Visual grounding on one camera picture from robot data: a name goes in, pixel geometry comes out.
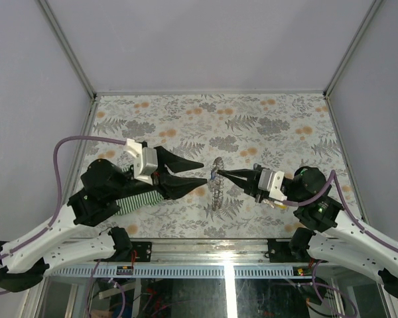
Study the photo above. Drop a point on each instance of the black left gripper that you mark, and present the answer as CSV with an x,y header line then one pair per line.
x,y
173,186

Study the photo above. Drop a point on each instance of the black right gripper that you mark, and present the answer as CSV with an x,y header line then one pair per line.
x,y
251,185

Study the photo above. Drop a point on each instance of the metal ring disc with keyrings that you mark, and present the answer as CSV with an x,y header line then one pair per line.
x,y
216,185

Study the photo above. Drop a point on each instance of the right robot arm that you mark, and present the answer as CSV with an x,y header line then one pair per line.
x,y
329,232

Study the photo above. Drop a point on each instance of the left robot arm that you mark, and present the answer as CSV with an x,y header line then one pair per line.
x,y
25,261

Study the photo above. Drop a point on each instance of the green striped cloth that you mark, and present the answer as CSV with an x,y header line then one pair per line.
x,y
130,204

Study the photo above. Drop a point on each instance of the floral table mat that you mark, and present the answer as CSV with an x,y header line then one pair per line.
x,y
278,131

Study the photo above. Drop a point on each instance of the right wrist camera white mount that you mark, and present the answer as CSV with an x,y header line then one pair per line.
x,y
271,182

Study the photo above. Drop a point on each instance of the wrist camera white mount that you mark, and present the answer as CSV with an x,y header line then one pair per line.
x,y
145,161
271,182

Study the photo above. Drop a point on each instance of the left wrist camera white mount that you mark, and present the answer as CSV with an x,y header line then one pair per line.
x,y
145,161

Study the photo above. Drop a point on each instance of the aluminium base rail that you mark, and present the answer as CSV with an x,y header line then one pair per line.
x,y
200,258

